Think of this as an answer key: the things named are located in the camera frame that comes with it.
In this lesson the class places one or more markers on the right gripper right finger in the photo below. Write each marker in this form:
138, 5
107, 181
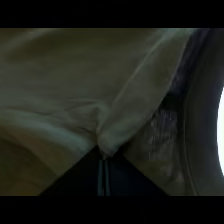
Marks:
128, 180

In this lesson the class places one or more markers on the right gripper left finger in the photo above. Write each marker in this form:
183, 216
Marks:
81, 180

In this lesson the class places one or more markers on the grey-green shirt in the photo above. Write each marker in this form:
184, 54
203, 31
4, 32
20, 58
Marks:
66, 66

